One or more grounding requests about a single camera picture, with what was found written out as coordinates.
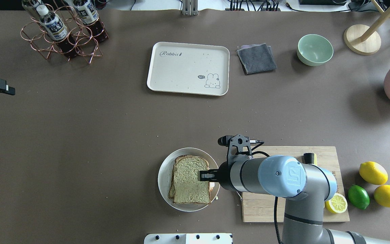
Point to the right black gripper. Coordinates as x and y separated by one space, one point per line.
224 176

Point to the bread slice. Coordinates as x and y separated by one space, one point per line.
171 193
188 189

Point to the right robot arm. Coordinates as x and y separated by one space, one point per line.
305 188

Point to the cream rabbit tray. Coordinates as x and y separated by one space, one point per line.
189 68

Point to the bread slice on plate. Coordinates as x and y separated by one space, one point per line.
171 193

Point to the white round plate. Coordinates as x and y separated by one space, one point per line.
165 177

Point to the tea bottle upper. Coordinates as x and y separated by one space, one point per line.
57 31

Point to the tea bottle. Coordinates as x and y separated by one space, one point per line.
57 31
89 16
30 6

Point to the tea bottle lower right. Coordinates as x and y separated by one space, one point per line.
30 6

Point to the steel muddler black tip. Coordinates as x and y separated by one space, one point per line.
308 158

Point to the yellow plastic knife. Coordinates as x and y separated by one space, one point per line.
314 159

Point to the tea bottle lower left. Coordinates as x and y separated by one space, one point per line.
89 16

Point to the grey folded cloth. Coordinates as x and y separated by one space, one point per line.
256 58

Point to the half cut lemon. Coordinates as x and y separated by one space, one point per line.
337 204

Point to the green lime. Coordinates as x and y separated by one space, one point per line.
358 197

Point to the green ceramic bowl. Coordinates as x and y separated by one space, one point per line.
314 50

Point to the yellow lemon upper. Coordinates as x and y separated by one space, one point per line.
373 173

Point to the wooden mug tree stand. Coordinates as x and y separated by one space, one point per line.
365 40

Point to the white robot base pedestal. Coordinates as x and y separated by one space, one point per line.
189 238

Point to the copper wire bottle rack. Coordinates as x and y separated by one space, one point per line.
72 29

